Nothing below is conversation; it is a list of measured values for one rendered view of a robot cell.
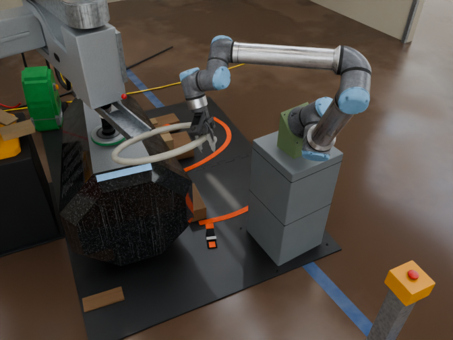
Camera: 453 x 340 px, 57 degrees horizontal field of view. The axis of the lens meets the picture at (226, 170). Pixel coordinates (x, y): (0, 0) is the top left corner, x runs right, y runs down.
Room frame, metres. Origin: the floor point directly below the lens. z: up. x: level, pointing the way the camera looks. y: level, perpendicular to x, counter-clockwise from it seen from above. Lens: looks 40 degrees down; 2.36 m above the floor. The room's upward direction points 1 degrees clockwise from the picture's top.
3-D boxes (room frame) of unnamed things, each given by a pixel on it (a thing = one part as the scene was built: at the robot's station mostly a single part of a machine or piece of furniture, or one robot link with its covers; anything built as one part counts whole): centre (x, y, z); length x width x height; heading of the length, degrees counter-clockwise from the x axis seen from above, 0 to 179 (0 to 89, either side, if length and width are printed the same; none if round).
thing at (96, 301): (1.49, 0.77, 0.02); 0.25 x 0.10 x 0.01; 113
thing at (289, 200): (2.06, -0.43, 0.43); 0.50 x 0.50 x 0.85; 33
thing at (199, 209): (2.34, 0.26, 0.07); 0.30 x 0.12 x 0.12; 22
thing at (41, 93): (3.52, 1.80, 0.43); 0.35 x 0.35 x 0.87; 11
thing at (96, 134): (2.11, 0.73, 0.89); 0.21 x 0.21 x 0.01
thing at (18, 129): (2.23, 1.37, 0.81); 0.20 x 0.10 x 0.05; 124
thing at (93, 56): (2.17, 0.78, 1.33); 0.36 x 0.22 x 0.45; 40
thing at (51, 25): (2.42, 0.97, 1.31); 0.74 x 0.23 x 0.49; 40
